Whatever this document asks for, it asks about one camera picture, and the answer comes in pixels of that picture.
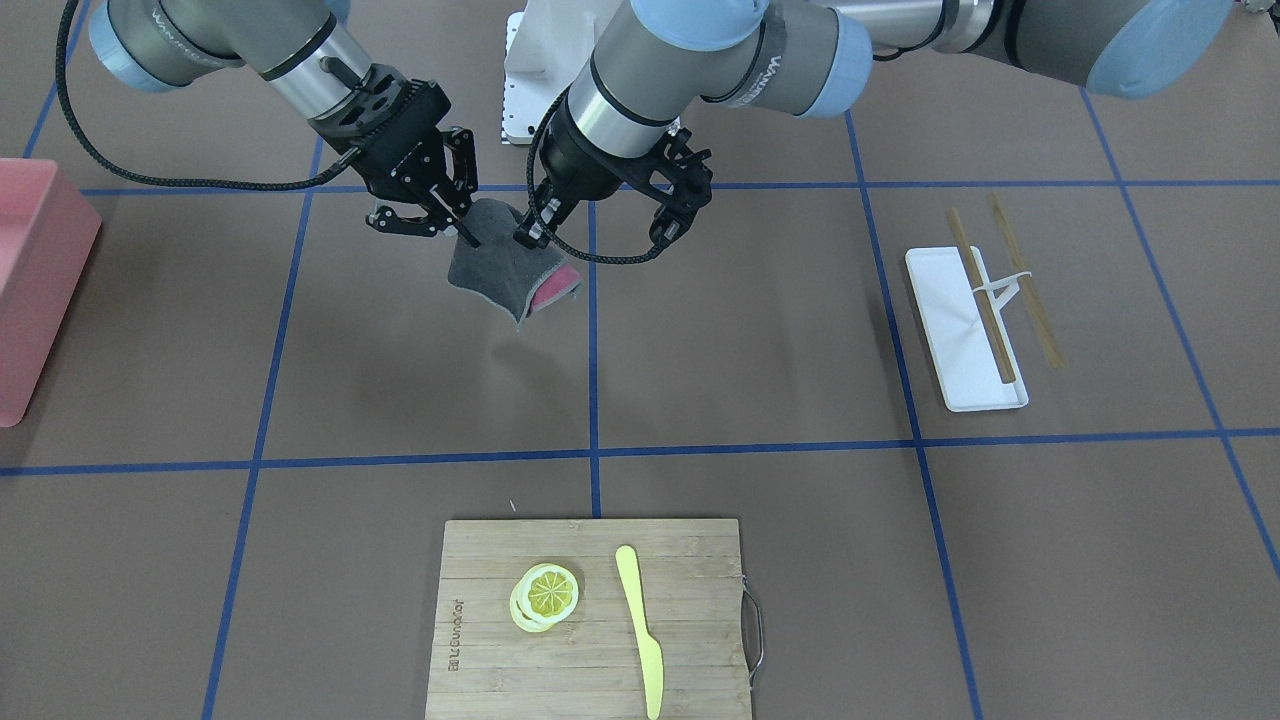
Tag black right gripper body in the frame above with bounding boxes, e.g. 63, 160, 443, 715
330, 76, 451, 201

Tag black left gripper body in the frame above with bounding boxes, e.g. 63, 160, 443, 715
535, 95, 660, 206

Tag grey and pink cloth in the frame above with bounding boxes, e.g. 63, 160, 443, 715
447, 199, 582, 328

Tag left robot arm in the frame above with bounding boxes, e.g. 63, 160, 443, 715
515, 1, 1233, 252

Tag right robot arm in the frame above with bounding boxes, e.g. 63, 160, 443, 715
90, 1, 477, 237

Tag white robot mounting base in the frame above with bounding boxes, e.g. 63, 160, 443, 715
502, 1, 681, 158

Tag yellow plastic knife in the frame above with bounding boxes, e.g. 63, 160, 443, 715
614, 544, 666, 719

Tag pink plastic bin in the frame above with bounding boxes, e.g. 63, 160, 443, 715
1, 158, 102, 428

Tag wooden rack rod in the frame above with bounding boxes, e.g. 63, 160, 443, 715
945, 208, 1016, 384
988, 192, 1068, 370

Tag yellow lemon slices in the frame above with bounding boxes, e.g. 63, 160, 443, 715
509, 562, 580, 634

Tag white rectangular tray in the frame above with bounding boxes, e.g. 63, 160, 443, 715
905, 246, 1029, 413

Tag bamboo cutting board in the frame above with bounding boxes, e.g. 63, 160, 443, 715
425, 519, 753, 719

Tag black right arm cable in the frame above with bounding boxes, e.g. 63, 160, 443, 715
55, 0, 361, 193

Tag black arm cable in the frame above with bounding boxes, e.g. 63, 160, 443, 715
55, 0, 361, 193
525, 95, 666, 266

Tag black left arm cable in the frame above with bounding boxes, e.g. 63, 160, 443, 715
525, 95, 666, 266

